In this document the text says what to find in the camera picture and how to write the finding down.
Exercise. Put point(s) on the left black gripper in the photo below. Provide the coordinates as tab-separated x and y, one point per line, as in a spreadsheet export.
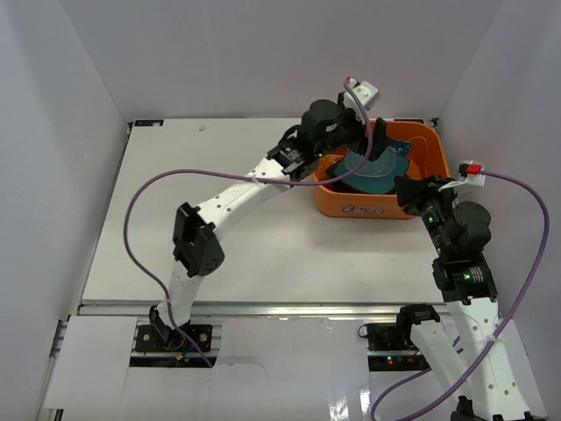
368	146

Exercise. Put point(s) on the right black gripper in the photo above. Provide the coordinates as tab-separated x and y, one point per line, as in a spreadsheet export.
410	192

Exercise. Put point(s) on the dark blue shell plate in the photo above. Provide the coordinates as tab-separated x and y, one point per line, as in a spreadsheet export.
401	147

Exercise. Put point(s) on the teal square plate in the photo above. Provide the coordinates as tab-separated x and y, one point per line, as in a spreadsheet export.
368	185

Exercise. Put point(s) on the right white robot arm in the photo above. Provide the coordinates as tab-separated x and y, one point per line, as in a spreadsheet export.
477	378

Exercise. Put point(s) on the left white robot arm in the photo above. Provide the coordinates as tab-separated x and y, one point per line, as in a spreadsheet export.
198	230

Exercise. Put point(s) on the orange plastic bin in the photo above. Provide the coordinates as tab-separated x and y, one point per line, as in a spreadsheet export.
427	158

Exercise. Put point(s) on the blue table label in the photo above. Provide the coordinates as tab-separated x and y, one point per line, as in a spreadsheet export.
148	123

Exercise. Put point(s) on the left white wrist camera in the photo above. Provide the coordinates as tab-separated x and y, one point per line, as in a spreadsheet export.
365	92

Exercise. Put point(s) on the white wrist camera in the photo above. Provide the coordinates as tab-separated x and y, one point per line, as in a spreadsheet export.
365	92
466	175

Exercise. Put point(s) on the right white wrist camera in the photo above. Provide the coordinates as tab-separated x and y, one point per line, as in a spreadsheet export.
466	175

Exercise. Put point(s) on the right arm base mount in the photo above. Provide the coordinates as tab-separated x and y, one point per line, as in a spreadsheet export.
385	337

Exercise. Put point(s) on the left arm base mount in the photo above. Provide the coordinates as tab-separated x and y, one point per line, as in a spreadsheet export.
149	350

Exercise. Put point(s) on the aluminium table front rail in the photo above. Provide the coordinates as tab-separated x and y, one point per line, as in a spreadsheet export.
223	309

